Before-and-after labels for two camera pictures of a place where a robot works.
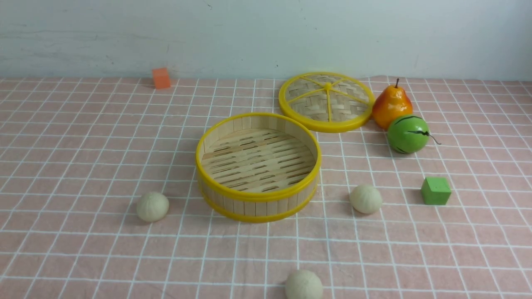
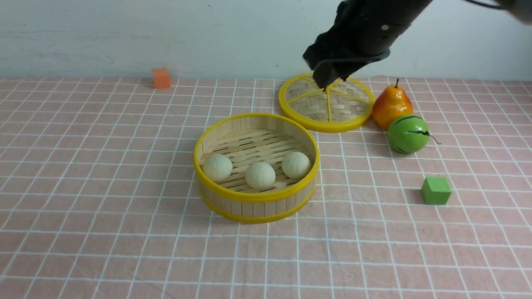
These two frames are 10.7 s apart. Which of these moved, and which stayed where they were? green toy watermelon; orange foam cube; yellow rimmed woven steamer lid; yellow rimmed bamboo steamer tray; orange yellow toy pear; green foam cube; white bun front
Moved: white bun front
Stayed: orange yellow toy pear; green foam cube; yellow rimmed bamboo steamer tray; yellow rimmed woven steamer lid; orange foam cube; green toy watermelon
